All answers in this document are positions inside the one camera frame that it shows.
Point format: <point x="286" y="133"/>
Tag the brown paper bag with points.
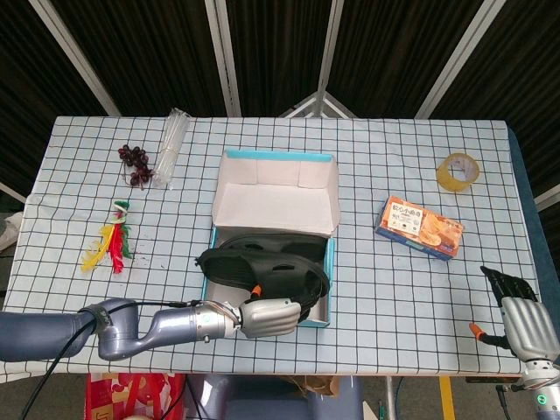
<point x="319" y="385"/>

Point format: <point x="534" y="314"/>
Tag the white screen base bar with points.
<point x="13" y="192"/>
<point x="549" y="198"/>

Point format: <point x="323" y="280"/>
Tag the black pleated screen panel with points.
<point x="22" y="87"/>
<point x="149" y="52"/>
<point x="529" y="79"/>
<point x="394" y="52"/>
<point x="280" y="44"/>

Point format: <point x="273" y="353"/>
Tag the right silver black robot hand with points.
<point x="529" y="326"/>

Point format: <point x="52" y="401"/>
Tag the light blue cardboard shoe box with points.
<point x="271" y="201"/>

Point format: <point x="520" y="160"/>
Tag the dark red grape bunch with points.
<point x="135" y="157"/>

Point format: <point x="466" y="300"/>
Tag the red printed bag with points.
<point x="131" y="394"/>

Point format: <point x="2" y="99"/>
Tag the white screen frame post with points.
<point x="459" y="57"/>
<point x="225" y="57"/>
<point x="74" y="48"/>
<point x="328" y="52"/>

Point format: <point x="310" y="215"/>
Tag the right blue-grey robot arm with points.
<point x="542" y="394"/>

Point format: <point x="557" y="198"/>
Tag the silver table leg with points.
<point x="388" y="398"/>

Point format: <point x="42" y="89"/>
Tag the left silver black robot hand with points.
<point x="271" y="317"/>

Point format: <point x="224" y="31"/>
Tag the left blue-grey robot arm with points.
<point x="175" y="324"/>

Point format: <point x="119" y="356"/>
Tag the orange snack package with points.
<point x="420" y="227"/>

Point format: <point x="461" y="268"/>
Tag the white crumpled bag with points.
<point x="9" y="232"/>

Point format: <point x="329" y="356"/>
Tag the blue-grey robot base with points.
<point x="271" y="407"/>

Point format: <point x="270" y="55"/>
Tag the colourful feather shuttlecock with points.
<point x="114" y="249"/>

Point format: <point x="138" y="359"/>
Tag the checked light blue tablecloth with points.
<point x="394" y="306"/>

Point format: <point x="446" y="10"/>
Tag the black rubber slipper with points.
<point x="306" y="249"/>
<point x="227" y="267"/>

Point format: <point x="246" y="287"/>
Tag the yellow packing tape roll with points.
<point x="444" y="179"/>

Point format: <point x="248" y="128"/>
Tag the clear plastic straw bundle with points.
<point x="170" y="149"/>

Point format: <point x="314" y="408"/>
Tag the white triangular screen foot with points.
<point x="302" y="106"/>

